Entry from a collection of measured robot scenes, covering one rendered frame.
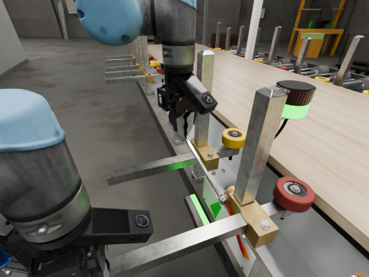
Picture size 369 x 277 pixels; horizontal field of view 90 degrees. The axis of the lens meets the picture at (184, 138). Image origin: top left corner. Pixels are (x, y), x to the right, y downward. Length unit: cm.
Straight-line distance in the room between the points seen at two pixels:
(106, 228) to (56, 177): 12
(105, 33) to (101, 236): 26
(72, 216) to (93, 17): 23
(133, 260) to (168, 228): 103
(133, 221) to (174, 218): 116
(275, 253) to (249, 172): 39
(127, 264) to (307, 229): 49
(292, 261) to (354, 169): 32
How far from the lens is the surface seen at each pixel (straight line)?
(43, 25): 1641
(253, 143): 36
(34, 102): 20
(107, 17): 29
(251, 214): 47
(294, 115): 36
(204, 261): 135
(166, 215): 150
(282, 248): 75
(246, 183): 42
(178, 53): 43
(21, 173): 20
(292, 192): 50
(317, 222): 65
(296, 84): 37
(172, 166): 59
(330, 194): 54
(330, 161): 65
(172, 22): 43
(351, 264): 65
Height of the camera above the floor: 123
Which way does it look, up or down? 34 degrees down
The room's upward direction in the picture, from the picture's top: straight up
